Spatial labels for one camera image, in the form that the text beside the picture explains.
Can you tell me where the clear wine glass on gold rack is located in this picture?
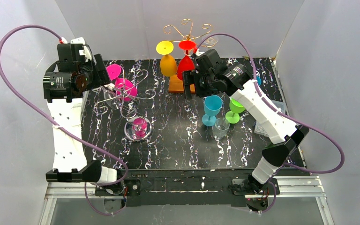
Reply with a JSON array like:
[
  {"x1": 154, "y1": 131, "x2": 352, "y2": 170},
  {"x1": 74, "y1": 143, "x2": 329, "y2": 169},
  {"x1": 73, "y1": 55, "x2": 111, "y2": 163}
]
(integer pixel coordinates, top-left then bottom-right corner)
[{"x1": 201, "y1": 36, "x2": 218, "y2": 48}]

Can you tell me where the clear ribbed wine glass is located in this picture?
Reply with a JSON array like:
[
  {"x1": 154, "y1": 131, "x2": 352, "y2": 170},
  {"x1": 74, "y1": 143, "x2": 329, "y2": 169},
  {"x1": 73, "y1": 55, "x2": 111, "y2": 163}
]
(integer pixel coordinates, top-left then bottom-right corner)
[{"x1": 212, "y1": 118, "x2": 230, "y2": 140}]

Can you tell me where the blue wine glass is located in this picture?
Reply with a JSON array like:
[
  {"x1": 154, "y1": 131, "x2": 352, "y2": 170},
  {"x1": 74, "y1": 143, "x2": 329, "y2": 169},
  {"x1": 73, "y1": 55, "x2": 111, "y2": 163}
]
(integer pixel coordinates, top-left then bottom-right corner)
[{"x1": 256, "y1": 76, "x2": 262, "y2": 86}]

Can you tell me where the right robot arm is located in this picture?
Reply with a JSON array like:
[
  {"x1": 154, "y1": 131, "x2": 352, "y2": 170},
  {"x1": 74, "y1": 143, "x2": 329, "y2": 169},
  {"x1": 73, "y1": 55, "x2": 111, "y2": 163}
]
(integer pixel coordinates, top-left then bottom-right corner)
[{"x1": 182, "y1": 49, "x2": 309, "y2": 193}]

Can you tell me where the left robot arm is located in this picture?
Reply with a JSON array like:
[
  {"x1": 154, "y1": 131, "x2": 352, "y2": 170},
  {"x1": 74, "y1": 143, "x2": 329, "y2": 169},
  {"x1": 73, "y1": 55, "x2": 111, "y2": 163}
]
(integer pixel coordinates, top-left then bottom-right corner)
[{"x1": 43, "y1": 42, "x2": 127, "y2": 186}]

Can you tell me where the teal wine glass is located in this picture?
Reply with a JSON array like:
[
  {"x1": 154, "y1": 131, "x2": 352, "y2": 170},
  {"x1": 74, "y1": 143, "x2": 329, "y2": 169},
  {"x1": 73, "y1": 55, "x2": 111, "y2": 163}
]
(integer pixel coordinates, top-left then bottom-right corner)
[{"x1": 202, "y1": 95, "x2": 223, "y2": 127}]

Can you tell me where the red wine glass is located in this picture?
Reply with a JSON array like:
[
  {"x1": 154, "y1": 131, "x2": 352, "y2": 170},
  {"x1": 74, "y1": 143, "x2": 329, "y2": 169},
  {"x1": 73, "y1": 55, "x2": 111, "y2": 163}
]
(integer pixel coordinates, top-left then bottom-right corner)
[{"x1": 177, "y1": 40, "x2": 196, "y2": 80}]

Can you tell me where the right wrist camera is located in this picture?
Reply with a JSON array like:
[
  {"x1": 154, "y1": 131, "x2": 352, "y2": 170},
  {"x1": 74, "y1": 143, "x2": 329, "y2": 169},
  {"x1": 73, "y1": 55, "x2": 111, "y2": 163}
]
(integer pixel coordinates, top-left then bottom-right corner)
[{"x1": 195, "y1": 49, "x2": 221, "y2": 68}]

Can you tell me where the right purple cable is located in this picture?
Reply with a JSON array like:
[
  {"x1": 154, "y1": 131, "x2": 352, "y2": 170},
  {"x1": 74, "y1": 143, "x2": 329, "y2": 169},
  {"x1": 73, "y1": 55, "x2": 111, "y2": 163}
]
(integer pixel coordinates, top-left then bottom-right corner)
[{"x1": 195, "y1": 33, "x2": 345, "y2": 215}]

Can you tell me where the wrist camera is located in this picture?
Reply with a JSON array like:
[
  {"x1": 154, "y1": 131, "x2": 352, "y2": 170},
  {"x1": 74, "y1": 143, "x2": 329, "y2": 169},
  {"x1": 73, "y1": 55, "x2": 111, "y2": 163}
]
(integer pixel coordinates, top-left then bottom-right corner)
[
  {"x1": 70, "y1": 37, "x2": 93, "y2": 62},
  {"x1": 195, "y1": 49, "x2": 221, "y2": 68}
]

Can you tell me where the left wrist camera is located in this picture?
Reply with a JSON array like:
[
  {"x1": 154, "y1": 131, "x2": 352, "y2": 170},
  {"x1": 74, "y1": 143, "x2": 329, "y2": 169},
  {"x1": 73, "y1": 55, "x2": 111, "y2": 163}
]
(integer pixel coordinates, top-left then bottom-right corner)
[{"x1": 70, "y1": 37, "x2": 93, "y2": 62}]

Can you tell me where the silver wire glass rack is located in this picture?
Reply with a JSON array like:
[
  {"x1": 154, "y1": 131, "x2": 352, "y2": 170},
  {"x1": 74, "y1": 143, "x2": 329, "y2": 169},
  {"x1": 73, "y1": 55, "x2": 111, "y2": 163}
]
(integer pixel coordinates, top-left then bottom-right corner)
[{"x1": 94, "y1": 69, "x2": 156, "y2": 142}]

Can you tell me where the green wine glass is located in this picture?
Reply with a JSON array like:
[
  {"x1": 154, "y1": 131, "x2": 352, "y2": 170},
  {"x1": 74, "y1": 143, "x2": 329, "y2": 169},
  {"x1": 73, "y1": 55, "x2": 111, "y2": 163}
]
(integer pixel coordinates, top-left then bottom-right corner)
[{"x1": 225, "y1": 97, "x2": 245, "y2": 124}]

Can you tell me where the pink wine glass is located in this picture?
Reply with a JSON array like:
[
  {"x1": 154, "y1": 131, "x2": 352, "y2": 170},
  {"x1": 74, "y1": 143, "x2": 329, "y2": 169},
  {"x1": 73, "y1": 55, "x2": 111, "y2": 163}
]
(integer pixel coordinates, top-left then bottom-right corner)
[{"x1": 105, "y1": 64, "x2": 137, "y2": 102}]

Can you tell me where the orange yellow wine glass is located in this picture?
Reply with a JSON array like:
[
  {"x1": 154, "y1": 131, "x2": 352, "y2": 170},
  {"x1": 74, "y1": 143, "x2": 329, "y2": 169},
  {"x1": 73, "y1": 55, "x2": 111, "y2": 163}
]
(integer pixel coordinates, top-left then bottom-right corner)
[{"x1": 156, "y1": 41, "x2": 177, "y2": 77}]

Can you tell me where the clear plastic screw box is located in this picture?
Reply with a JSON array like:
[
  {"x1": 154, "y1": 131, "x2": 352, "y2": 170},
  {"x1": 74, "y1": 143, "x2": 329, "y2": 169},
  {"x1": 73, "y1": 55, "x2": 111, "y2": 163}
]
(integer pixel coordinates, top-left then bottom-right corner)
[{"x1": 254, "y1": 99, "x2": 286, "y2": 136}]

